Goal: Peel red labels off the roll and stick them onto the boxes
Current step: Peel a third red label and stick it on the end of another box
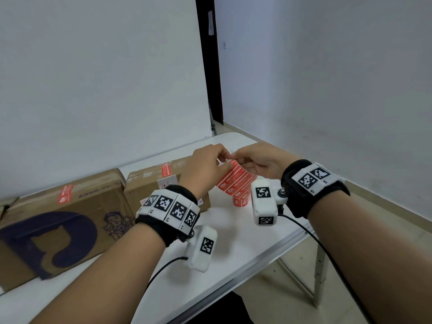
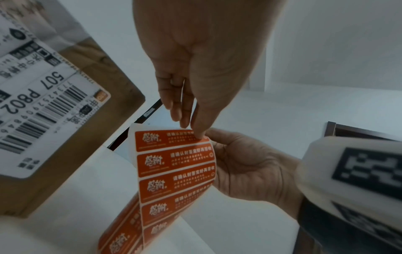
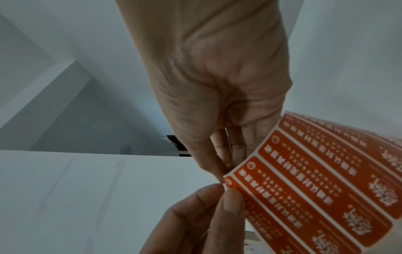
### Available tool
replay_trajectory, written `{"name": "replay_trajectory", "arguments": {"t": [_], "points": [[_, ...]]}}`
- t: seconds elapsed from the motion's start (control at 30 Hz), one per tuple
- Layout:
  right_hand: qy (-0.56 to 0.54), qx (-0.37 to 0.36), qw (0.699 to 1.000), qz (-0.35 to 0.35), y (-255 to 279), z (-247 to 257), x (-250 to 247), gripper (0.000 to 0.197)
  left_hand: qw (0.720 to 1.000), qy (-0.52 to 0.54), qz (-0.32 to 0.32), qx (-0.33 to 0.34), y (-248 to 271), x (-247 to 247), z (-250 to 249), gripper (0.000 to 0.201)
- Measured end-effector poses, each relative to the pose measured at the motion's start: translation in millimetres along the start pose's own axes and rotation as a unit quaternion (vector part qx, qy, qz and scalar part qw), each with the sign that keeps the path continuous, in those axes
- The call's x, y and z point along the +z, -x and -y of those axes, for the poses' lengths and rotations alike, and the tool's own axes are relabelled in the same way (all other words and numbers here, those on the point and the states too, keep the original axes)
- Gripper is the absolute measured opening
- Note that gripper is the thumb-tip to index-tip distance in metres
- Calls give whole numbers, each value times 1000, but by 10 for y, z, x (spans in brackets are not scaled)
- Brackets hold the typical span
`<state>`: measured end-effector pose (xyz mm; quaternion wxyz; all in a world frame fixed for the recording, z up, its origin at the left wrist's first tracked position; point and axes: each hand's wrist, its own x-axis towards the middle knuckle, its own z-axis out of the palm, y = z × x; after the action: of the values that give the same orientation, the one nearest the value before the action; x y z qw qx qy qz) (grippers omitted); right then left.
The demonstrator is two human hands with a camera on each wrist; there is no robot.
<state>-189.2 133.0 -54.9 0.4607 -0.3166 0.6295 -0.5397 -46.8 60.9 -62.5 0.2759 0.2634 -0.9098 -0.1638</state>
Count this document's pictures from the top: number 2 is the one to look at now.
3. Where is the small cardboard box shipping sticker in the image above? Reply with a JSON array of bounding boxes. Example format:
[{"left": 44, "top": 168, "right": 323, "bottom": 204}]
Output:
[{"left": 0, "top": 0, "right": 147, "bottom": 219}]

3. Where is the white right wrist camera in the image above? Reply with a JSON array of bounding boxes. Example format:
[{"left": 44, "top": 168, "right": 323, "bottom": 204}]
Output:
[{"left": 295, "top": 135, "right": 402, "bottom": 239}]

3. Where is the person's left hand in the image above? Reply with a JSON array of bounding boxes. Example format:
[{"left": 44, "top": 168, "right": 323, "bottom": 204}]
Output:
[{"left": 131, "top": 0, "right": 288, "bottom": 139}]

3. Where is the person's right hand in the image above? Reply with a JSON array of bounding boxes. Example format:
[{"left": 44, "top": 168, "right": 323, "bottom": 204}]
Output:
[{"left": 204, "top": 128, "right": 304, "bottom": 220}]

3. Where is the roll of red labels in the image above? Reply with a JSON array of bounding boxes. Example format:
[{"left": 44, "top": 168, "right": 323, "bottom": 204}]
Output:
[{"left": 96, "top": 123, "right": 218, "bottom": 254}]

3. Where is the red label sticker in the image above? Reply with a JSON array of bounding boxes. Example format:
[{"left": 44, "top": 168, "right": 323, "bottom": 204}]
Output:
[{"left": 134, "top": 130, "right": 212, "bottom": 152}]

